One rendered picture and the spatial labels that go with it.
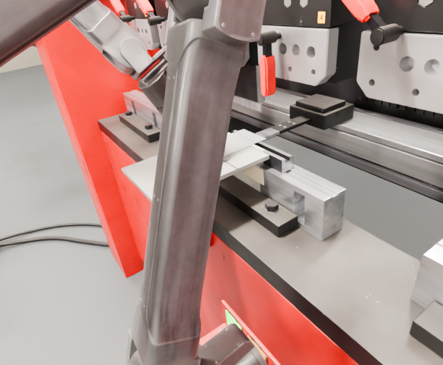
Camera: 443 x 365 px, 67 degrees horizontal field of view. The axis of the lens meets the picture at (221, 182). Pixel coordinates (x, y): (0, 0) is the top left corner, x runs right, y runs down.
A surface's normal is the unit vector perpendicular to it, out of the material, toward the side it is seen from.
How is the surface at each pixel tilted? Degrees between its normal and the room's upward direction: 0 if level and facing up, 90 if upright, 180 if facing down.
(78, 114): 90
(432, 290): 90
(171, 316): 70
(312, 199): 90
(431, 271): 90
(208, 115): 80
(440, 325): 0
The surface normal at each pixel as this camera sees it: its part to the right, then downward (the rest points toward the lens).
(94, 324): -0.11, -0.85
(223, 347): -0.36, -0.83
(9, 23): 0.50, 0.27
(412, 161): -0.82, 0.37
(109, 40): 0.32, 0.12
